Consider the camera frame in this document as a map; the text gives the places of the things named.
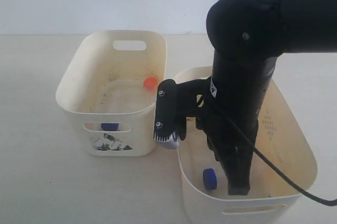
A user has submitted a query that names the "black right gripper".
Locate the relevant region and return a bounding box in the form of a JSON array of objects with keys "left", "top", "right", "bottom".
[{"left": 179, "top": 74, "right": 263, "bottom": 196}]

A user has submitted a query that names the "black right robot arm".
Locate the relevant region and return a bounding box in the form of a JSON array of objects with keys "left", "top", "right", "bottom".
[{"left": 196, "top": 0, "right": 336, "bottom": 196}]

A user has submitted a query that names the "blue-capped tube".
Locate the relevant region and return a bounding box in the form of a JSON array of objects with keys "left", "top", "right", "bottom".
[
  {"left": 202, "top": 168, "right": 217, "bottom": 191},
  {"left": 101, "top": 123, "right": 119, "bottom": 131}
]

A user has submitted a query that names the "orange-capped tube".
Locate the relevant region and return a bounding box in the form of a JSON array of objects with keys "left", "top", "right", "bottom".
[{"left": 110, "top": 77, "right": 160, "bottom": 111}]

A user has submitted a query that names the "cream plastic bin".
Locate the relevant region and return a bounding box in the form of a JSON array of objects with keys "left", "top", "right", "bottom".
[
  {"left": 55, "top": 30, "right": 167, "bottom": 157},
  {"left": 177, "top": 82, "right": 318, "bottom": 224}
]

